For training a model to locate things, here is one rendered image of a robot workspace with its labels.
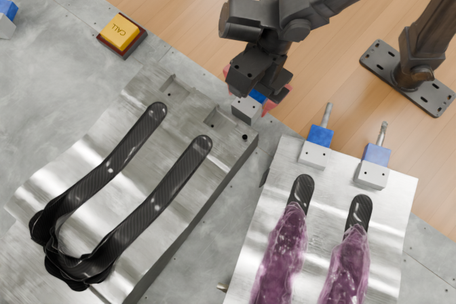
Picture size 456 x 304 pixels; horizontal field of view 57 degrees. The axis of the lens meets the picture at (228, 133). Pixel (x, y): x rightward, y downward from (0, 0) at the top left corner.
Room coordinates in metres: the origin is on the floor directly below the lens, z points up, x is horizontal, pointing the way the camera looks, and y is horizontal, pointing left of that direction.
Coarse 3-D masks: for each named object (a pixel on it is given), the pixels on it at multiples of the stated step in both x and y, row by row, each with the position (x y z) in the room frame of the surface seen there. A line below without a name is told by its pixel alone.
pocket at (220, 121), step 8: (216, 112) 0.28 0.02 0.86; (224, 112) 0.27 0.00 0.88; (208, 120) 0.26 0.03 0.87; (216, 120) 0.26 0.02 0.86; (224, 120) 0.26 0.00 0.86; (232, 120) 0.25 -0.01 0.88; (216, 128) 0.25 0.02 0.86; (224, 128) 0.24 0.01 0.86; (232, 128) 0.24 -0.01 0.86; (224, 136) 0.23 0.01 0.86
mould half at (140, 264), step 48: (144, 96) 0.32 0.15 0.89; (192, 96) 0.31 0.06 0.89; (96, 144) 0.24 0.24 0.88; (144, 144) 0.23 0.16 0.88; (240, 144) 0.20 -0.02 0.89; (48, 192) 0.15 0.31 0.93; (144, 192) 0.14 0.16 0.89; (192, 192) 0.13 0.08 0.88; (0, 240) 0.09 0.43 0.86; (96, 240) 0.06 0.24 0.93; (144, 240) 0.05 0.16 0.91; (0, 288) 0.01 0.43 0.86; (48, 288) 0.00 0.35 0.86; (96, 288) -0.01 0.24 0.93; (144, 288) -0.02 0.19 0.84
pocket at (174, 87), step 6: (168, 78) 0.35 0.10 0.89; (174, 78) 0.36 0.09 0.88; (168, 84) 0.35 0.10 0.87; (174, 84) 0.35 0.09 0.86; (180, 84) 0.34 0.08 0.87; (186, 84) 0.34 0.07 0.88; (162, 90) 0.33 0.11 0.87; (168, 90) 0.34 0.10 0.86; (174, 90) 0.34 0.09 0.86; (180, 90) 0.33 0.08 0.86; (186, 90) 0.33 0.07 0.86; (168, 96) 0.32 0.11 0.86; (174, 96) 0.32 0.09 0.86; (180, 96) 0.32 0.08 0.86; (186, 96) 0.32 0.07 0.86; (180, 102) 0.31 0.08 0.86
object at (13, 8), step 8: (0, 0) 0.62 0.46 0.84; (8, 0) 0.62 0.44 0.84; (0, 8) 0.60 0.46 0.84; (8, 8) 0.59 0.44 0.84; (16, 8) 0.61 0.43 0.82; (0, 16) 0.57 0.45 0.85; (8, 16) 0.58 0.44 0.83; (0, 24) 0.55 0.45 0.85; (8, 24) 0.56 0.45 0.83; (0, 32) 0.54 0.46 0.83; (8, 32) 0.55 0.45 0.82
